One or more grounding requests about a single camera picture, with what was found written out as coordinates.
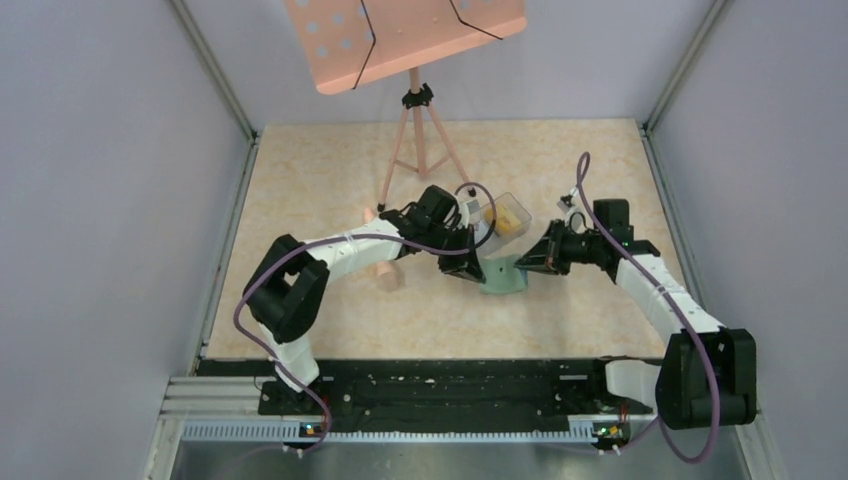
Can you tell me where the green leather card holder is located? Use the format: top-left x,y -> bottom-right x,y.
479,254 -> 528,295

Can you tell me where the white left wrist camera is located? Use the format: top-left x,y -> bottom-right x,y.
460,199 -> 484,229

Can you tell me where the pink music stand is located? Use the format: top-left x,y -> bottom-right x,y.
284,0 -> 527,211

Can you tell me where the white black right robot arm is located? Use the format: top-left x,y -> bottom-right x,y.
515,199 -> 757,430

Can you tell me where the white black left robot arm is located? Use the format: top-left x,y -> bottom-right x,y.
233,185 -> 486,414

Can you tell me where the yellow card in box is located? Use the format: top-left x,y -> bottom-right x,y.
484,203 -> 523,237

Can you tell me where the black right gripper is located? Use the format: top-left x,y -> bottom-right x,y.
514,219 -> 604,276

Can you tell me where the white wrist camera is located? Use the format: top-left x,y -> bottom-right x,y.
460,199 -> 484,229
557,188 -> 586,232

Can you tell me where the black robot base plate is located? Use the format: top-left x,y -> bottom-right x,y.
254,357 -> 654,435

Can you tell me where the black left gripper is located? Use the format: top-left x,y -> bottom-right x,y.
424,223 -> 486,284

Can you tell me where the aluminium front rail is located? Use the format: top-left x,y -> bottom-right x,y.
160,377 -> 654,449

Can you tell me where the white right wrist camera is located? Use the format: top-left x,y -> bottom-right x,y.
557,188 -> 586,232

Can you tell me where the clear plastic card box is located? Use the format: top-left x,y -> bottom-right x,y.
469,192 -> 532,257

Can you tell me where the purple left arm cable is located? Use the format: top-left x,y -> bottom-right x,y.
233,182 -> 498,458

